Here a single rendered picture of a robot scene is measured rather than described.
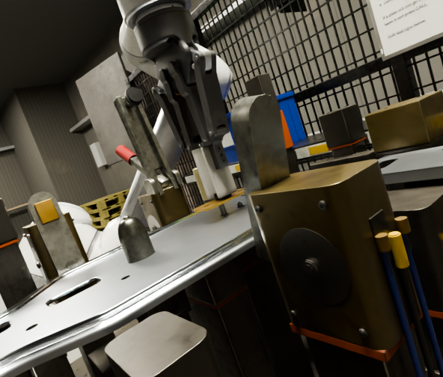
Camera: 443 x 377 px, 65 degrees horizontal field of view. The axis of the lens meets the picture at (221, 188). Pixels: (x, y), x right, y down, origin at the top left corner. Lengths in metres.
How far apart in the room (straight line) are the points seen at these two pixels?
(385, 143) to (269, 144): 0.31
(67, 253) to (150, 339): 0.31
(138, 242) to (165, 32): 0.24
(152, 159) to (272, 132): 0.33
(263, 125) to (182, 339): 0.16
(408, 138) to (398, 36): 0.37
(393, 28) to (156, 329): 0.77
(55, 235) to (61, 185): 6.89
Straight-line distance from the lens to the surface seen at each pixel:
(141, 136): 0.59
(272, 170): 0.29
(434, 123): 0.56
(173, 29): 0.45
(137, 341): 0.25
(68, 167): 7.51
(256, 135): 0.27
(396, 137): 0.55
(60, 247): 0.53
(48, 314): 0.35
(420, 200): 0.37
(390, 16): 0.88
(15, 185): 8.86
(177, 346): 0.22
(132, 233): 0.39
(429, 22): 0.85
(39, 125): 7.57
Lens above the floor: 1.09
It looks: 7 degrees down
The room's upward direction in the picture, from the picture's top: 19 degrees counter-clockwise
